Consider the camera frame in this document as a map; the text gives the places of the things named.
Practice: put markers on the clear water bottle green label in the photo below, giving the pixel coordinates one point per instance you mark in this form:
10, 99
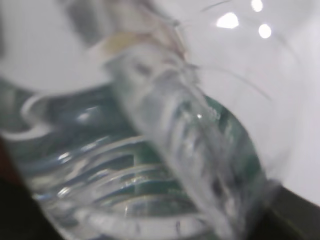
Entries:
119, 137

